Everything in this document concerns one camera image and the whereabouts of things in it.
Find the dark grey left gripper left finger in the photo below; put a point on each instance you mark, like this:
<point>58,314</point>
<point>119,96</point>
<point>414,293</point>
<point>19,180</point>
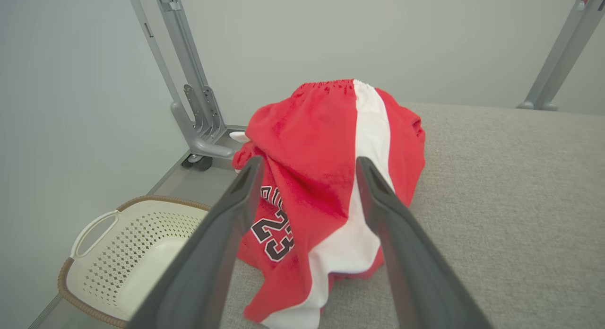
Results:
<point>203,258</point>

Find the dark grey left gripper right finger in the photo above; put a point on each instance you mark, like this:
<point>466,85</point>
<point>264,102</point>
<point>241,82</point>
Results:
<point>416,267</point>

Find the red basketball shorts white stripe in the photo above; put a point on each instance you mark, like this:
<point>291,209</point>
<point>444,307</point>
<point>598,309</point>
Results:
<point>312,144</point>

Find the cream perforated laundry basket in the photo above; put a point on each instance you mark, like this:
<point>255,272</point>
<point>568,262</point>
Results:
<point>127,253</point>

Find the black caster wheel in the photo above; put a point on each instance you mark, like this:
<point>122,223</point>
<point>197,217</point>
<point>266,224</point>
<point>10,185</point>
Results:
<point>198,162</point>

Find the grey metal frame with brackets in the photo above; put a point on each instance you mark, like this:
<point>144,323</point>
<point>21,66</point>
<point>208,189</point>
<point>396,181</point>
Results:
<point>196,107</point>

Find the grey metal double post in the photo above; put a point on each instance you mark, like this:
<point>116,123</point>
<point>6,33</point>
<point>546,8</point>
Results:
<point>560,50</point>

